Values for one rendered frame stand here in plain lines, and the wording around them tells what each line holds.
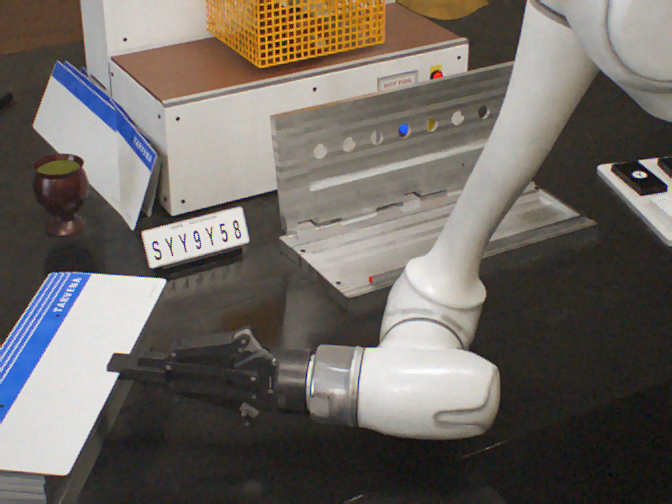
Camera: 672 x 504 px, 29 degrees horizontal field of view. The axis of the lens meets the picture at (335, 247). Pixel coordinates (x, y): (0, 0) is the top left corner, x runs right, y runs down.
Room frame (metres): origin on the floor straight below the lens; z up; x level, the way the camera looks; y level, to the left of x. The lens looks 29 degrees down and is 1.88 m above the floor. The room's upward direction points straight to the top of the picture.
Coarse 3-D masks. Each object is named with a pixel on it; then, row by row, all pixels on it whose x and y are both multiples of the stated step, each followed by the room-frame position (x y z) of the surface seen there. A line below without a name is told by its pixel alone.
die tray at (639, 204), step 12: (600, 168) 1.98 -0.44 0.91; (648, 168) 1.98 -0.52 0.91; (660, 168) 1.98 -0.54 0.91; (612, 180) 1.94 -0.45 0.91; (624, 192) 1.90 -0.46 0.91; (636, 204) 1.85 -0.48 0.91; (648, 204) 1.85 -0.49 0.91; (648, 216) 1.81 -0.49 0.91; (660, 216) 1.81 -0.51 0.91; (660, 228) 1.77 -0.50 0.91
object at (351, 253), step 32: (320, 224) 1.74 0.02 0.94; (352, 224) 1.77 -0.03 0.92; (384, 224) 1.76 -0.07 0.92; (416, 224) 1.77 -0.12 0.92; (512, 224) 1.77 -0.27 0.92; (544, 224) 1.77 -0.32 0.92; (576, 224) 1.76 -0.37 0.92; (288, 256) 1.70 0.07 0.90; (320, 256) 1.67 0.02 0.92; (352, 256) 1.67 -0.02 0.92; (384, 256) 1.67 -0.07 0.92; (416, 256) 1.67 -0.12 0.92; (512, 256) 1.69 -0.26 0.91; (352, 288) 1.58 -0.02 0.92; (384, 288) 1.58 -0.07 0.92
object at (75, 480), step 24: (24, 312) 1.39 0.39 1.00; (144, 336) 1.44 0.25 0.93; (120, 384) 1.33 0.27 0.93; (120, 408) 1.32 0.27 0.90; (96, 432) 1.24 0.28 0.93; (96, 456) 1.23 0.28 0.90; (0, 480) 1.08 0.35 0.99; (24, 480) 1.08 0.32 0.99; (48, 480) 1.09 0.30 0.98; (72, 480) 1.15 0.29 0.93
